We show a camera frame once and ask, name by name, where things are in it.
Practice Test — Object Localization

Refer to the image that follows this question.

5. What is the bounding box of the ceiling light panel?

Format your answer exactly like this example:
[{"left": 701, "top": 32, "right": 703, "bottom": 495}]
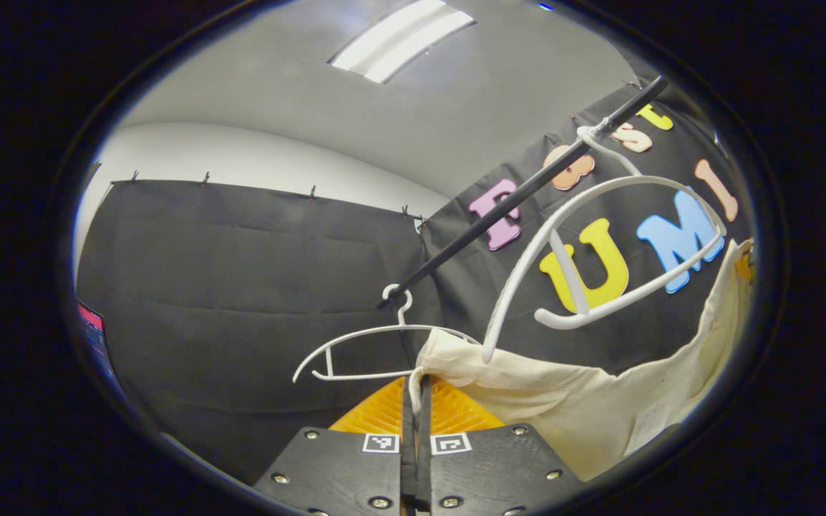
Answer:
[{"left": 328, "top": 0, "right": 476, "bottom": 85}]

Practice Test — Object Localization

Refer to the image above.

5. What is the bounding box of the red and blue object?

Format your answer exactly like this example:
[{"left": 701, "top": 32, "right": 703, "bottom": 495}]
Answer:
[{"left": 76, "top": 302, "right": 116, "bottom": 381}]

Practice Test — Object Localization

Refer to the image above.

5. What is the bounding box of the cream shirt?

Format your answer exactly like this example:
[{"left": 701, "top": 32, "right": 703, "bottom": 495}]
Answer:
[{"left": 409, "top": 239, "right": 754, "bottom": 482}]

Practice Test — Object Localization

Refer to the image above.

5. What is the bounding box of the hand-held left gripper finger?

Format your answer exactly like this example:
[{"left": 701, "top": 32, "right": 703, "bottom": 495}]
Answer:
[
  {"left": 254, "top": 376, "right": 414, "bottom": 516},
  {"left": 417, "top": 374, "right": 586, "bottom": 516}
]

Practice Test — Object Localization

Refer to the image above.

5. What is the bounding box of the black clothes rack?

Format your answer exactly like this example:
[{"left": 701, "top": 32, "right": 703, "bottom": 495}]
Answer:
[{"left": 377, "top": 75, "right": 670, "bottom": 309}]

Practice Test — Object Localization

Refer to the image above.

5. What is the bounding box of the white clothes hanger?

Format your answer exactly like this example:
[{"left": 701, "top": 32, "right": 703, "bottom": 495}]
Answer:
[
  {"left": 481, "top": 125, "right": 728, "bottom": 364},
  {"left": 293, "top": 284, "right": 482, "bottom": 383}
]

